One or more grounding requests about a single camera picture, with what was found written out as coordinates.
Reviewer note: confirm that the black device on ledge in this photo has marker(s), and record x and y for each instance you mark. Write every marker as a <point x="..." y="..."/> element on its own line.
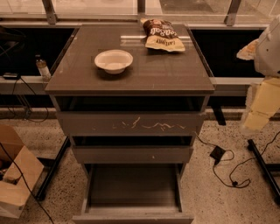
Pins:
<point x="11" y="76"/>

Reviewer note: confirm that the grey middle drawer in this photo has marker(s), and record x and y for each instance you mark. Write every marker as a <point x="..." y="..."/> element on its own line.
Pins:
<point x="132" y="149"/>

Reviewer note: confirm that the small clear bottle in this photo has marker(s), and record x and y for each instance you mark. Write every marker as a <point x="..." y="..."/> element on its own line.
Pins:
<point x="43" y="68"/>

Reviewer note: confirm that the cardboard box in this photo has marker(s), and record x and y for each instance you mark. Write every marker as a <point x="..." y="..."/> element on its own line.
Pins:
<point x="21" y="172"/>

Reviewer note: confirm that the grey top drawer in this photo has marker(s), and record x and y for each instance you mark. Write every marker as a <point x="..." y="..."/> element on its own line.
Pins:
<point x="130" y="115"/>

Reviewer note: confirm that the brown chip bag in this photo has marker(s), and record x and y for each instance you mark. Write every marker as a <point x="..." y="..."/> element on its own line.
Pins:
<point x="160" y="35"/>

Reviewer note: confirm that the black table leg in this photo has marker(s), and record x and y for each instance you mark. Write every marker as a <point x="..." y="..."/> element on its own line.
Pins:
<point x="51" y="165"/>
<point x="267" y="170"/>

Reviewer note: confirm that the white bowl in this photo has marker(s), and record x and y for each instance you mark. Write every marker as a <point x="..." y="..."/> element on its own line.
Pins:
<point x="113" y="61"/>

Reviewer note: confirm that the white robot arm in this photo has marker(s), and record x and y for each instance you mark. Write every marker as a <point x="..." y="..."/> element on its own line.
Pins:
<point x="263" y="99"/>

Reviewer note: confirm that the black right table leg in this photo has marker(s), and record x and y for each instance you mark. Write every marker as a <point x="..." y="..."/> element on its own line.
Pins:
<point x="267" y="170"/>

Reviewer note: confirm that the grey drawer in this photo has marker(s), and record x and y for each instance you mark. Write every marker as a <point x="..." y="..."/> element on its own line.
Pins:
<point x="132" y="149"/>
<point x="130" y="115"/>
<point x="133" y="194"/>

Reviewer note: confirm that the grey drawer cabinet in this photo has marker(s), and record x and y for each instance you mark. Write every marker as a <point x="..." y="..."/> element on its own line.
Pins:
<point x="152" y="73"/>

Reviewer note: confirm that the black power adapter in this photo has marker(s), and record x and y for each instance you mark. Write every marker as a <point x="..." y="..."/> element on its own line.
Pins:
<point x="217" y="154"/>

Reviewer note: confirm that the grey bottom drawer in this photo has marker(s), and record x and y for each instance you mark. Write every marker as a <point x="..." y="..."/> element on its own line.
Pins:
<point x="133" y="194"/>

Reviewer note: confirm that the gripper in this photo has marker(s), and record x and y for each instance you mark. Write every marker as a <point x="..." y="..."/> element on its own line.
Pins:
<point x="269" y="53"/>

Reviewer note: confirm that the black left table leg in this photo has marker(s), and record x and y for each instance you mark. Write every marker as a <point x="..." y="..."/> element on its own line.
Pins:
<point x="51" y="165"/>

